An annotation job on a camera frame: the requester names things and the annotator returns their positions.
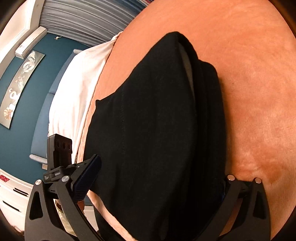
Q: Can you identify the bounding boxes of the black pants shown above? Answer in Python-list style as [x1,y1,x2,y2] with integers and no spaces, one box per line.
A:
[84,32,226,240]

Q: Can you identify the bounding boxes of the blue padded headboard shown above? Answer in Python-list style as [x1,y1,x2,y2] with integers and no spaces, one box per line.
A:
[29,49,82,164]

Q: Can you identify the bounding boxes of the white bedside drawer cabinet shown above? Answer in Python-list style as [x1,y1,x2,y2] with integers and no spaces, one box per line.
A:
[1,169,33,231]

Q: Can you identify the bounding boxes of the white bed sheet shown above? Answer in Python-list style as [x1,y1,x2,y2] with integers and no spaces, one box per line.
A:
[48,33,120,163]

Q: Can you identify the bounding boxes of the white air conditioner unit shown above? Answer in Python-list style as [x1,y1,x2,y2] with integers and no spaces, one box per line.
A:
[15,26,47,59]

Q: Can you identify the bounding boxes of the grey striped curtain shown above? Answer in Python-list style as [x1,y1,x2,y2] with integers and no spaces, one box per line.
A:
[40,0,151,46]

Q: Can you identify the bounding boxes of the orange plush blanket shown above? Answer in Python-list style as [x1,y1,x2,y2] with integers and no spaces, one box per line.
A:
[79,1,295,240]

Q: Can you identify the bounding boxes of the silver floral wall art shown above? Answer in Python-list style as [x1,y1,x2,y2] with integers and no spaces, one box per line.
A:
[1,50,45,129]

